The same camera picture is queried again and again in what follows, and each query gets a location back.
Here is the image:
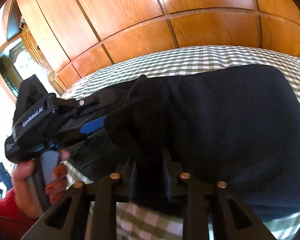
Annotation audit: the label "bed with green checked sheet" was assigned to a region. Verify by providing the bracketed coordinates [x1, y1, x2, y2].
[61, 45, 300, 240]

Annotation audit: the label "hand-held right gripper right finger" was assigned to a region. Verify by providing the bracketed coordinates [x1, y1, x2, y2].
[161, 150, 278, 240]

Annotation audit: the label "wooden wardrobe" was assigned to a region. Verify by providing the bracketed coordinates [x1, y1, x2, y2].
[2, 0, 300, 95]

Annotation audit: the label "wooden framed glass door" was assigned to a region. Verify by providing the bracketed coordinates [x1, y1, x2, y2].
[0, 35, 27, 103]

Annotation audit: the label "person's left hand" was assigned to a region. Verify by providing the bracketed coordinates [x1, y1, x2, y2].
[12, 151, 71, 217]

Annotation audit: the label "black pants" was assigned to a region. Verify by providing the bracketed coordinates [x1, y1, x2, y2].
[62, 64, 300, 223]

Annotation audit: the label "person's left forearm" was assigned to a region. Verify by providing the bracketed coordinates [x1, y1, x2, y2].
[0, 189, 38, 240]

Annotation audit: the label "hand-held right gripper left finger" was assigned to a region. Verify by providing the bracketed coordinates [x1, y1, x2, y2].
[22, 152, 138, 240]

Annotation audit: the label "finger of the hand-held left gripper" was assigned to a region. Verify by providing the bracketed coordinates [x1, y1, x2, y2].
[48, 89, 116, 111]
[59, 116, 108, 143]

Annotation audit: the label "dark flat panel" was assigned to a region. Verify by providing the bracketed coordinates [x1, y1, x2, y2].
[6, 0, 23, 40]

